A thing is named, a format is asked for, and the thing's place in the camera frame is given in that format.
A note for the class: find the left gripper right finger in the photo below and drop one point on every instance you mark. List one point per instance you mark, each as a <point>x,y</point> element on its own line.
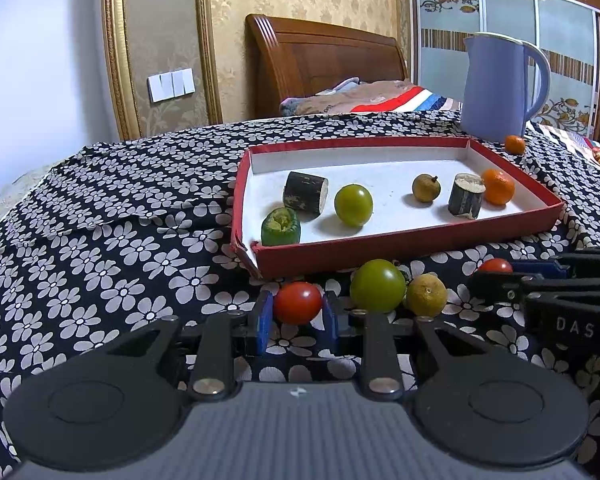
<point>368,336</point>

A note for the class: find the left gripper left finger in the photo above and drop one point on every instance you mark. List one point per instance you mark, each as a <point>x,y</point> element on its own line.
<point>222,338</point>

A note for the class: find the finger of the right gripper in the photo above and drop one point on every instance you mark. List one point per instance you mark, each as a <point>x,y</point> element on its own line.
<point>582,262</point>
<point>497,287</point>

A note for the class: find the red cherry tomato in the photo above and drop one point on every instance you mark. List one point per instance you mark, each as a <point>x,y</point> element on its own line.
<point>297,303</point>
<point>496,265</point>

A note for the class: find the yellow longan fruit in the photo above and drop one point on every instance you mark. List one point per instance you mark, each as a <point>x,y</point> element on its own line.
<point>426,295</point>

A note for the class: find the green tomato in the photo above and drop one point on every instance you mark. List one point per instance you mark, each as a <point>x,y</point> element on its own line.
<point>354,205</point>
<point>377,286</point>

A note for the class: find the large orange mandarin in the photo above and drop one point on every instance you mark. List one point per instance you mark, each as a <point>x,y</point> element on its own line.
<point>500,188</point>

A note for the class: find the green pepper piece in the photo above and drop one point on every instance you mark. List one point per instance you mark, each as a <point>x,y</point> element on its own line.
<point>280,227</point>

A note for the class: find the brown longan fruit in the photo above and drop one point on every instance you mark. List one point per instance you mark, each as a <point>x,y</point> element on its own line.
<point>426,188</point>

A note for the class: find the small orange by pitcher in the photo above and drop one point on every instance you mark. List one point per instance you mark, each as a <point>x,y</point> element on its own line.
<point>515,145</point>

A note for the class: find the red shallow box tray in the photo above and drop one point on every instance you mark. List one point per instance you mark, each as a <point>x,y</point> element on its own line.
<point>400,226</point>

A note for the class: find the blue ceramic pitcher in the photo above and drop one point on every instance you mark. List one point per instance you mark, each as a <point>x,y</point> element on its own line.
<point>495,97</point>

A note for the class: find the striped bed quilt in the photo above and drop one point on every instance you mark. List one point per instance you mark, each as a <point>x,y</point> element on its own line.
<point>355,96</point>

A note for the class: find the sliding wardrobe doors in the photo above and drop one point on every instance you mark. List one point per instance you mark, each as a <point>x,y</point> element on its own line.
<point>552,47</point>

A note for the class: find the wooden bed headboard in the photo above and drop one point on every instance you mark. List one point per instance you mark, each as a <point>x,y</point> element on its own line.
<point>296,58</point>

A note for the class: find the white wall switch panel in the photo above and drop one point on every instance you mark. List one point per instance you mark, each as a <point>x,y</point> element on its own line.
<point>171,85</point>

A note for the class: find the gold wall frame moulding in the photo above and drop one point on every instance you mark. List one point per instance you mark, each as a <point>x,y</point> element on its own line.
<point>144,38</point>

